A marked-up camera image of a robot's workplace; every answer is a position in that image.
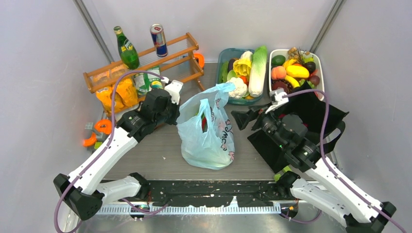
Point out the teal vegetable basket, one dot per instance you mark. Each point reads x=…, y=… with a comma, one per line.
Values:
x=223, y=63

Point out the orange snack bag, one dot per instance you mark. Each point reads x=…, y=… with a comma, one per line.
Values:
x=125, y=96

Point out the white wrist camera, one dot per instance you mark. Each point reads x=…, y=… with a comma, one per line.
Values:
x=278, y=98
x=174, y=88

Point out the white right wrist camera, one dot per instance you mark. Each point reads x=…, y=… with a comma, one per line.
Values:
x=278, y=98

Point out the napa cabbage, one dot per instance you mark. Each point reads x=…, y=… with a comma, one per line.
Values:
x=258, y=71

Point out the peach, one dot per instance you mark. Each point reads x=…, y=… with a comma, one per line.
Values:
x=278, y=73

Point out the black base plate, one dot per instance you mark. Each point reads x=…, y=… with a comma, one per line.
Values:
x=214, y=193

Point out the red chili pepper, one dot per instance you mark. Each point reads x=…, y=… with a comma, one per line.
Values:
x=204, y=123

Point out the orange toy arch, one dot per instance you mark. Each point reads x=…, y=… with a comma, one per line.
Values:
x=103, y=126

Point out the black tote bag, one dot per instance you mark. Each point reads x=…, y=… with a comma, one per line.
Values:
x=321, y=120

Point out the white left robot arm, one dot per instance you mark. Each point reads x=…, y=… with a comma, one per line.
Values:
x=83, y=191

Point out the white cauliflower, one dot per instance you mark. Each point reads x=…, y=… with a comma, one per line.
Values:
x=240, y=88

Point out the white fruit basket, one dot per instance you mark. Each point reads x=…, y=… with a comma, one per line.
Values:
x=295, y=56

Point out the wooden shelf rack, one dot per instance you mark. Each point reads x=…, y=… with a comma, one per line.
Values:
x=180, y=64

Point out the yellow mango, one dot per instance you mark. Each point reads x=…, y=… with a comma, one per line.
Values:
x=297, y=72

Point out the yellow lettuce head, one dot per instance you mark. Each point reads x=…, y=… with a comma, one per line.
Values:
x=242, y=66

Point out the green grapes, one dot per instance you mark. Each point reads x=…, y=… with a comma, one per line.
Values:
x=303, y=81

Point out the light blue plastic bag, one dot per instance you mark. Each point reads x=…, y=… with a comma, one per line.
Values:
x=214, y=149

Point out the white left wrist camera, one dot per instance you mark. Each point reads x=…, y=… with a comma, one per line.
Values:
x=174, y=88

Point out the blue red drink can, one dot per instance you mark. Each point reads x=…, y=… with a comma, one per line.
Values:
x=159, y=40

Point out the green avocado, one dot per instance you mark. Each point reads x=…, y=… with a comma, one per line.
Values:
x=278, y=60

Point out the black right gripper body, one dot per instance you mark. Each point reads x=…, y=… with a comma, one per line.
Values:
x=267, y=123

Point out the green white snack bag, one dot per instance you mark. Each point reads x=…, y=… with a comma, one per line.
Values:
x=146, y=82

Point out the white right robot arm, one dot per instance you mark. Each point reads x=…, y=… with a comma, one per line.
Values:
x=340, y=198

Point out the yellow banana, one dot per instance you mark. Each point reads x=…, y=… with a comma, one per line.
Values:
x=292, y=81

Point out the green glass bottle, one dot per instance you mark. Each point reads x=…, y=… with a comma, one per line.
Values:
x=126, y=49

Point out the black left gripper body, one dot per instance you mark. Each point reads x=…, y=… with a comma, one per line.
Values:
x=170, y=114

